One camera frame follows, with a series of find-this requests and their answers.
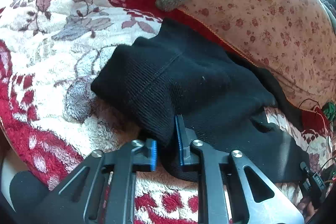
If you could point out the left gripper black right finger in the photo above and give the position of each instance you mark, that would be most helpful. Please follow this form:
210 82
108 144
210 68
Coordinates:
231 189

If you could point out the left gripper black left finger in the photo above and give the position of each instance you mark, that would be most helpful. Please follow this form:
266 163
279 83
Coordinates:
101 189

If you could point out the black knit pants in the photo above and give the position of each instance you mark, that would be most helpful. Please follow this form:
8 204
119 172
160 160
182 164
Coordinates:
221 96

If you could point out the pink floral quilt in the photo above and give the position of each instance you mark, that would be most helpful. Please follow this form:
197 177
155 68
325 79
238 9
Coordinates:
294 39

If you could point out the red white floral fleece blanket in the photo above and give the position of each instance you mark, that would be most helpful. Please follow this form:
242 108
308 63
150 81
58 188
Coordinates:
51 50

